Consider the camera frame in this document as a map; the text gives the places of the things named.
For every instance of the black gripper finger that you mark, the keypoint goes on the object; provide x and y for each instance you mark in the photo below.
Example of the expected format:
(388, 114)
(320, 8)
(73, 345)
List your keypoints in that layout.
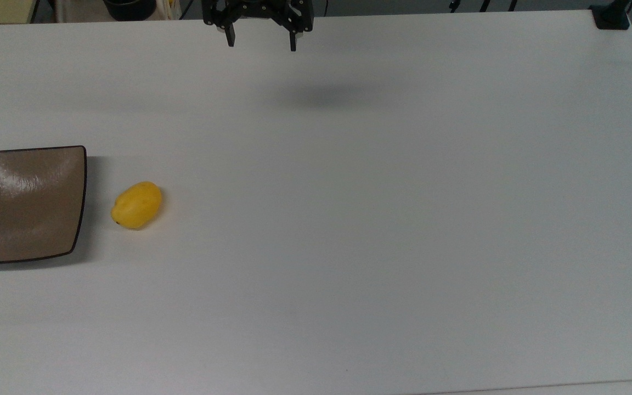
(231, 36)
(293, 40)

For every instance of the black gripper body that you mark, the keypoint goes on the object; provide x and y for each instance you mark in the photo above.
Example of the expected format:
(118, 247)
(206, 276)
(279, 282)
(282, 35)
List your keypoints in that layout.
(261, 10)

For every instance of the yellow potato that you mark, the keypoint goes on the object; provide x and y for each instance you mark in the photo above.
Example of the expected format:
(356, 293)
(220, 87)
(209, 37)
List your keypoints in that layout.
(137, 204)

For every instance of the brown square ceramic plate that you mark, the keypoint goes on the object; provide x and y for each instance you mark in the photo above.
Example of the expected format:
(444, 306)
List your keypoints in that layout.
(22, 204)

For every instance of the yellow white package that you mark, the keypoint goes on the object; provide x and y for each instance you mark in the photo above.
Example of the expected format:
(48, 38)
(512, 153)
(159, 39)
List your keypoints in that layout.
(171, 6)

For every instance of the black round bucket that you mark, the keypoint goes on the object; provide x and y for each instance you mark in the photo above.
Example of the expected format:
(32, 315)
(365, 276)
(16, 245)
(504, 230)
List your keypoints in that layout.
(129, 7)

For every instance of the black tripod legs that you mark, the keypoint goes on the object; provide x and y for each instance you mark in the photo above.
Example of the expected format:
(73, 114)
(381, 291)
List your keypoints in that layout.
(483, 4)

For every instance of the black table clamp mount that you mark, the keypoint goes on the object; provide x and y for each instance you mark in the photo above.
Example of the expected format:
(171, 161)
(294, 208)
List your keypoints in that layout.
(611, 16)

